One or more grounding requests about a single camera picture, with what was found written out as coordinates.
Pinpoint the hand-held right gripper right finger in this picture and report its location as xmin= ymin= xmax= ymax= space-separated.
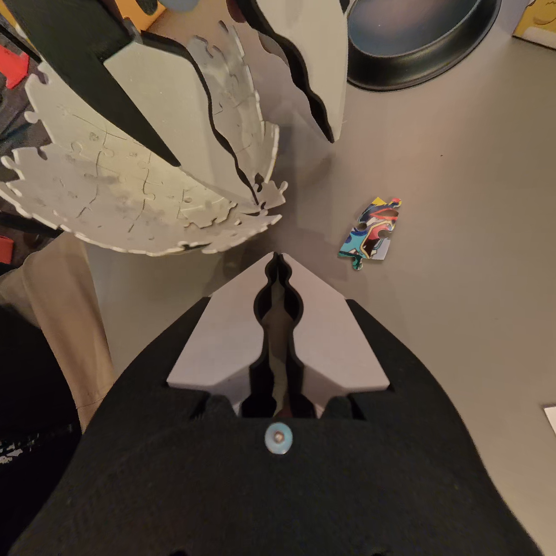
xmin=278 ymin=253 xmax=390 ymax=415

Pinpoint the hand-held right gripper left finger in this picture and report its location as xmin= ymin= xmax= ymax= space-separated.
xmin=167 ymin=252 xmax=279 ymax=415

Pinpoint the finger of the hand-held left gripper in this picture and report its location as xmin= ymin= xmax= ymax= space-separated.
xmin=236 ymin=0 xmax=349 ymax=144
xmin=103 ymin=32 xmax=260 ymax=206

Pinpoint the partly built puzzle ball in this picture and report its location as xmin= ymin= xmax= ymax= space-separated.
xmin=0 ymin=22 xmax=289 ymax=257

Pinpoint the black round ball stand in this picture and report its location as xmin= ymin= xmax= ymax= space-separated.
xmin=347 ymin=0 xmax=502 ymax=93

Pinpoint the blue puzzle box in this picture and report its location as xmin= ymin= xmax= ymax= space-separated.
xmin=512 ymin=0 xmax=556 ymax=49

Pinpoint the red fabric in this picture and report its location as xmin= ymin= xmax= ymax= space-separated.
xmin=0 ymin=45 xmax=30 ymax=264

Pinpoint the yellow plastic bin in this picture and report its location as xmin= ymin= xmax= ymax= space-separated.
xmin=115 ymin=0 xmax=167 ymax=32

